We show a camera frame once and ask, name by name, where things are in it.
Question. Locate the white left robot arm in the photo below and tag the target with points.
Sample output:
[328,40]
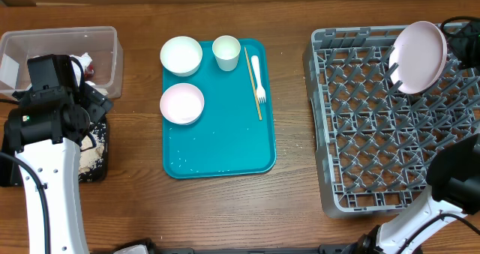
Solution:
[43,138]

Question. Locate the white plastic fork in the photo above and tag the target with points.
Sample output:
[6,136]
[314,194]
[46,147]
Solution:
[260,92]

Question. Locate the wooden chopstick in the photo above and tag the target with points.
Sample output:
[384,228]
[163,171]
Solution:
[253,84]

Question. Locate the foil wrapper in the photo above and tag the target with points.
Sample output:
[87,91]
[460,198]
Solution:
[89,72]

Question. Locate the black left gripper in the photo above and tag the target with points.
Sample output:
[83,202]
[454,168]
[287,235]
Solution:
[96,103]

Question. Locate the white napkin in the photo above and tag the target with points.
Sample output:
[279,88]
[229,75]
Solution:
[85,60]

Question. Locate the white bowl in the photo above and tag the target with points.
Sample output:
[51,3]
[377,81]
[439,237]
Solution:
[181,55]

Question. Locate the grey dishwasher rack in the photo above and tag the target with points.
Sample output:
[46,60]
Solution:
[374,142]

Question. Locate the pile of rice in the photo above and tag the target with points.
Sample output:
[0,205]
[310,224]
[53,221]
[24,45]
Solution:
[91,152]

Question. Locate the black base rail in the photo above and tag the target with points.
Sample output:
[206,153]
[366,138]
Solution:
[147,246]

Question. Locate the black food waste tray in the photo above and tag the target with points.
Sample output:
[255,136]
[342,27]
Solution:
[11,177]

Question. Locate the white paper cup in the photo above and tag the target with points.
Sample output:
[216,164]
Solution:
[226,50]

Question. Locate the pink plate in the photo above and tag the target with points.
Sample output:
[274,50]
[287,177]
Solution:
[418,57]

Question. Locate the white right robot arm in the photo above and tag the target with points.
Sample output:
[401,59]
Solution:
[413,226]

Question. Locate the pink bowl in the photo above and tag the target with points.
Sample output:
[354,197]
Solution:
[182,104]

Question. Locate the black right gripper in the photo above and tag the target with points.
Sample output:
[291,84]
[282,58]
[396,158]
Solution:
[458,45]

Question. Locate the teal plastic tray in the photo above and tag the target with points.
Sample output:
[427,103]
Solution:
[228,138]

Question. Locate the clear plastic bin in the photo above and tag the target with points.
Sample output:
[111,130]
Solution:
[100,43]

